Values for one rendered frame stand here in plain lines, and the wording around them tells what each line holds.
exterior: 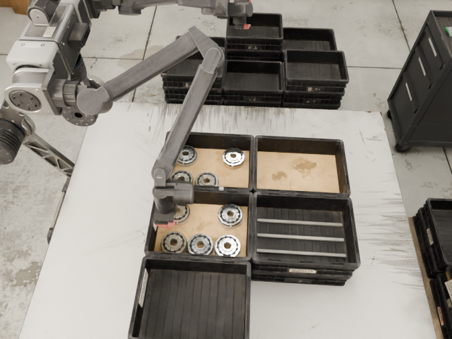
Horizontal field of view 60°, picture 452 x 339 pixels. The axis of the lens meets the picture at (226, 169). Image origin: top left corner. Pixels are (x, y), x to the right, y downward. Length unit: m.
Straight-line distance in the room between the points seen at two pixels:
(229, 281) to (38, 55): 1.01
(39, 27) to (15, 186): 1.79
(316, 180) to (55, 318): 1.22
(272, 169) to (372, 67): 2.16
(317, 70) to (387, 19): 1.70
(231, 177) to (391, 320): 0.86
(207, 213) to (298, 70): 1.45
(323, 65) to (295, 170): 1.22
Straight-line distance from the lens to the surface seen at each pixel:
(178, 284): 1.55
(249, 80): 2.85
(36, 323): 1.79
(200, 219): 1.65
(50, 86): 1.27
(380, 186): 2.03
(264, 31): 3.10
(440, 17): 2.89
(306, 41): 3.24
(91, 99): 1.22
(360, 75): 3.65
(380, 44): 4.04
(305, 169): 1.82
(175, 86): 2.65
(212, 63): 1.14
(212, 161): 1.81
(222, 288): 1.54
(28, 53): 1.36
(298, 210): 1.70
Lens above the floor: 2.29
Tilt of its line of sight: 55 degrees down
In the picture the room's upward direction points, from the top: 1 degrees clockwise
